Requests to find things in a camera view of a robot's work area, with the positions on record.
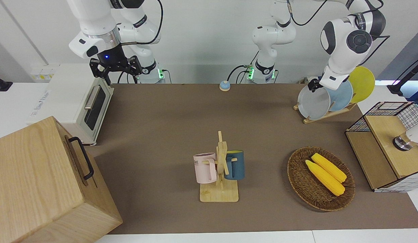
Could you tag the gray plate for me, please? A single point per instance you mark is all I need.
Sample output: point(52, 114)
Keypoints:
point(313, 104)

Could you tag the yellow corn cob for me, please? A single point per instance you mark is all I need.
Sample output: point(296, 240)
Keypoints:
point(330, 167)
point(325, 179)

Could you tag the dark blue mug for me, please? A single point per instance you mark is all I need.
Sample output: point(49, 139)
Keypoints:
point(236, 165)

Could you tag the yellow plate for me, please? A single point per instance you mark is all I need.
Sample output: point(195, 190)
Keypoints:
point(362, 82)

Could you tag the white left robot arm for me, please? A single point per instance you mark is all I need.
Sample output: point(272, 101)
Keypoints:
point(344, 50)

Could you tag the wooden mug tree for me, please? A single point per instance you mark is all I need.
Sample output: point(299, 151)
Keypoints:
point(222, 192)

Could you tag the white power strip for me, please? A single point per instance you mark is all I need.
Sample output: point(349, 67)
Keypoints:
point(43, 74)

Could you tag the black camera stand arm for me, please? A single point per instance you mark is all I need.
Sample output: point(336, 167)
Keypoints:
point(403, 79)

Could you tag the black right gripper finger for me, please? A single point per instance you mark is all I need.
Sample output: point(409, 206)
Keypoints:
point(107, 80)
point(136, 78)

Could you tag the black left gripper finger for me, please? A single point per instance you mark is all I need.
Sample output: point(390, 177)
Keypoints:
point(312, 88)

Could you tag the white toaster oven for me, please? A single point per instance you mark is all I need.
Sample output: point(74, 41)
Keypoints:
point(70, 98)

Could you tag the brown wicker basket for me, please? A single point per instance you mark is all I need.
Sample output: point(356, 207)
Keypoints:
point(303, 185)

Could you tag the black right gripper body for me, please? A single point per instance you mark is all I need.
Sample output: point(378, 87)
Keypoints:
point(111, 59)

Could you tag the white cylindrical grinder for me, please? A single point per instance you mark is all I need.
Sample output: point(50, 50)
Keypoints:
point(410, 138)

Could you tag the light blue plate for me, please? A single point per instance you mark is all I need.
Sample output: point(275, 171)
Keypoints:
point(340, 96)

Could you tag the black camera stand clamp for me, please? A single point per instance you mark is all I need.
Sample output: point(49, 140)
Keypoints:
point(0, 84)

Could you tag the pink mug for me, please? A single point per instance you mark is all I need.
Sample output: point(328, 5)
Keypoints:
point(204, 168)

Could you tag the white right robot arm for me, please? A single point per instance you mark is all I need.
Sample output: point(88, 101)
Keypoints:
point(94, 20)

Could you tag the wooden plate rack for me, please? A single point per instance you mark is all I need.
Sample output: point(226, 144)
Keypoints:
point(330, 114)

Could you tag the brown table mat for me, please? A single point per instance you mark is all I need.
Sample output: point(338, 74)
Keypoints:
point(161, 135)

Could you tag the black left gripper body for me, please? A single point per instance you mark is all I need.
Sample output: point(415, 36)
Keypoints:
point(317, 83)

